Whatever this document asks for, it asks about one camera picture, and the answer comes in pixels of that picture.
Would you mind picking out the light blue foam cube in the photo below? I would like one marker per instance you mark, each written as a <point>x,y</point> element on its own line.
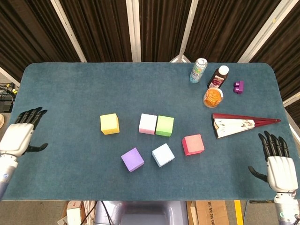
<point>163,155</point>

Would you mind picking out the black table control panel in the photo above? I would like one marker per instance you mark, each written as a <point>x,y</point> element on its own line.
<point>259,201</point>

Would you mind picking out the red foam cube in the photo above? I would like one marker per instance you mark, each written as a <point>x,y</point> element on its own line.
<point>193,144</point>

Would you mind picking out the round wooden object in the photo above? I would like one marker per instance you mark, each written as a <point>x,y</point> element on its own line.
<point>1,120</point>

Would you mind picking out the red paper folding fan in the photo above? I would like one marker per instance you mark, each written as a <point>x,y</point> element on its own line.
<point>230,125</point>

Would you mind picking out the orange lidded cup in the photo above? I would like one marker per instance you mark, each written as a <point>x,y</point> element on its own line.
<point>212,98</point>

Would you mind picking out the green foam cube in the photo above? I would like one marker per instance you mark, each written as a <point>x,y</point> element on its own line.
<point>164,125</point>

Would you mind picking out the pink foam cube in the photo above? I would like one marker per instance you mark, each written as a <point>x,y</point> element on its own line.
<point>147,123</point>

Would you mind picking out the lavender robot torso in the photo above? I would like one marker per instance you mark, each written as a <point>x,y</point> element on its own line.
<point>145,212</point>

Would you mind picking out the white partition frame post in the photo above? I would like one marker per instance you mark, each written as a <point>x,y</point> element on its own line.
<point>8,76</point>
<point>291,98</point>
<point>187,30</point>
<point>69,30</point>
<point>264,32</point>
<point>133,30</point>

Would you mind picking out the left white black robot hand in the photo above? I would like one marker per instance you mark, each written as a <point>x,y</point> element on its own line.
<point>16,138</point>

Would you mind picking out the black equipment box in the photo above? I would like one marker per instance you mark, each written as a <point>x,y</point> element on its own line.
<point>5,106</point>

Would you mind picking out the purple toy brick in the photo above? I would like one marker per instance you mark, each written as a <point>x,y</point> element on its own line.
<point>239,87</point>

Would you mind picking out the dark brown curtain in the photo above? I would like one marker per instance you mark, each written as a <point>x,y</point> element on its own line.
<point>105,28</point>

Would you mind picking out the white cardboard box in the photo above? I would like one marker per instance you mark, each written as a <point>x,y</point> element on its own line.
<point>75,213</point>

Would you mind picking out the white green drink can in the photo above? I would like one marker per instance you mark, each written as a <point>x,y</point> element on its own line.
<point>198,71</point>

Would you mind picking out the yellow foam cube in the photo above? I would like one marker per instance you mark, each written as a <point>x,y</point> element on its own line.
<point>109,123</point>

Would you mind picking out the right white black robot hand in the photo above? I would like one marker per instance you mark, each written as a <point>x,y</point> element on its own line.
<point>282,174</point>

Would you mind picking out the teal table cloth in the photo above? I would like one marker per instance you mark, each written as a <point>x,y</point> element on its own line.
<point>70,93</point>

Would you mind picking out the purple foam cube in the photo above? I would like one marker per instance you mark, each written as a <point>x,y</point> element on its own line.
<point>132,159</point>

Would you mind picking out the brown printed cardboard box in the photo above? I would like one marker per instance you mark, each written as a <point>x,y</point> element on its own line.
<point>212,213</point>

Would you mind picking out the dark juice bottle white cap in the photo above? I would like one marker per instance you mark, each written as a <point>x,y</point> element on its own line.
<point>218,78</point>

